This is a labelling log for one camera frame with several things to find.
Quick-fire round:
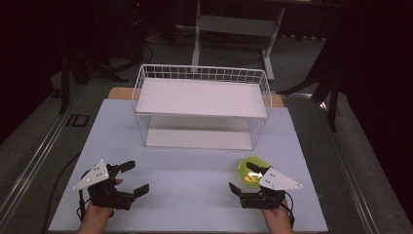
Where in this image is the bundle of black cables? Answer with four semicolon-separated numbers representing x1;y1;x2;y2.
129;2;155;66

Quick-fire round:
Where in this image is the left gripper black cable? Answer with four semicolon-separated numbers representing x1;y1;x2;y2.
75;189;93;222

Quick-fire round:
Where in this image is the black floor cable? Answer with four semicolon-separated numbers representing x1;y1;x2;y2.
41;150;83;234

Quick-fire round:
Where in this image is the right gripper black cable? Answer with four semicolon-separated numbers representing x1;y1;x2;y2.
282;190;296;228

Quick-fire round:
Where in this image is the black stand with legs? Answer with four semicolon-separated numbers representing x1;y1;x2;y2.
57;38;131;115

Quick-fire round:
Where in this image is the white metal desk frame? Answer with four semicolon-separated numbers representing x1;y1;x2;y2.
190;0;287;83

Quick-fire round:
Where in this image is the person's left hand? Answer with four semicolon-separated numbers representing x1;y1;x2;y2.
81;177;125;223

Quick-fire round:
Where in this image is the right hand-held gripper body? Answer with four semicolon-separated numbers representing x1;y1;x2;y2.
239;167;304;211

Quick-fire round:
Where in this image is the yellow-green plastic bowl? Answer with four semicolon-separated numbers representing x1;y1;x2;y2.
237;155;272;189

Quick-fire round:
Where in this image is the person's right hand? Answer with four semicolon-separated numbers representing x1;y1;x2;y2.
260;197;294;226

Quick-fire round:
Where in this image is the aluminium floor rail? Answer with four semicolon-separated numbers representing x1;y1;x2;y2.
319;99;382;234
0;83;90;216

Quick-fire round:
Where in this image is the white wire shelf rack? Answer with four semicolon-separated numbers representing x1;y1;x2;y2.
131;63;274;152

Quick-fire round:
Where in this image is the black tripod stand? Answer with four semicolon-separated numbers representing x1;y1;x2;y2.
276;32;346;133

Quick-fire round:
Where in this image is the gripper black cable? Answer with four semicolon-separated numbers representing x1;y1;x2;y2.
75;189;93;222
282;190;296;228

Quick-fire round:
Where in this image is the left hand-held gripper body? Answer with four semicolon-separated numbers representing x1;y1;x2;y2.
71;158;136;211

